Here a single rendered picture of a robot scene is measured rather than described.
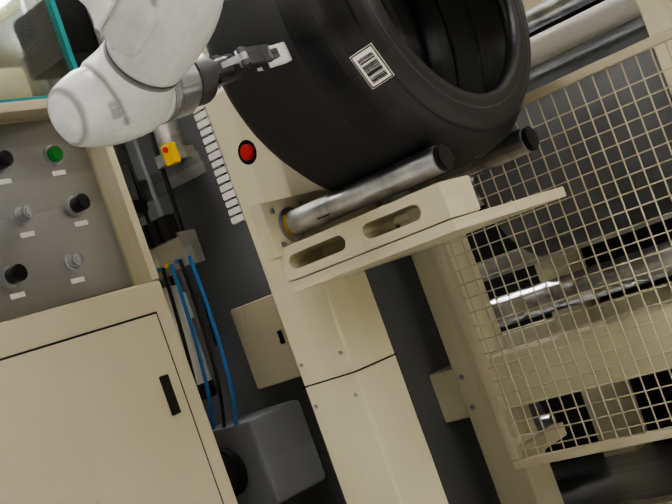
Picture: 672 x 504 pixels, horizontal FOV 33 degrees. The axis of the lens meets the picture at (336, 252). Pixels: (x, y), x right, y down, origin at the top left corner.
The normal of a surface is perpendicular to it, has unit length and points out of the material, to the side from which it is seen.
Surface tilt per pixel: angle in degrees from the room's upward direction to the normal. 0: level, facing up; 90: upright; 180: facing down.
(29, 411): 90
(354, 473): 90
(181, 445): 90
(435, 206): 90
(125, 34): 126
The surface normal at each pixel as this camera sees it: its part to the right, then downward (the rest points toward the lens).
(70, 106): -0.48, 0.29
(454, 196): 0.72, -0.29
